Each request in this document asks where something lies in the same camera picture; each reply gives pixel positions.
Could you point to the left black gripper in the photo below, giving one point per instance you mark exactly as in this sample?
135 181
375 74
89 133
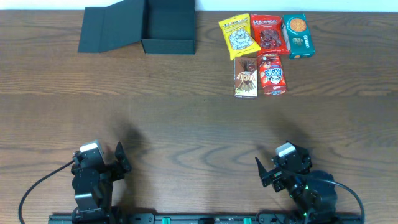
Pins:
112 168

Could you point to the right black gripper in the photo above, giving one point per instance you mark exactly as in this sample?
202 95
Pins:
273 177

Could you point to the black gift box with lid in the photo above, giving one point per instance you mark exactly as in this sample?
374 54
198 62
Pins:
161 26

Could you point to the teal Chunkies cookie box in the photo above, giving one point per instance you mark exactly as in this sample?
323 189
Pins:
297 36

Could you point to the red Hacks candy bag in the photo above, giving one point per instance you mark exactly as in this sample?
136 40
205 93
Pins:
268 34

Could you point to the yellow Hacks candy bag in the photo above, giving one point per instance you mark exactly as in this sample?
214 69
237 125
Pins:
237 34

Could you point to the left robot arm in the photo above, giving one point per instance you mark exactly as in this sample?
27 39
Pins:
93 184

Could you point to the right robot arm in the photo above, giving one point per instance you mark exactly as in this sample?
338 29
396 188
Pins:
312 192

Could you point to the red Hello Panda box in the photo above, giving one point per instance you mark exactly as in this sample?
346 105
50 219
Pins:
269 68

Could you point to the brown Pocky box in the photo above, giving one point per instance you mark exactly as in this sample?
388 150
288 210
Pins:
245 78

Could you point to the black mounting rail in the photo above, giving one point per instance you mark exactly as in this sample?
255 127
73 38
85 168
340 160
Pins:
148 218

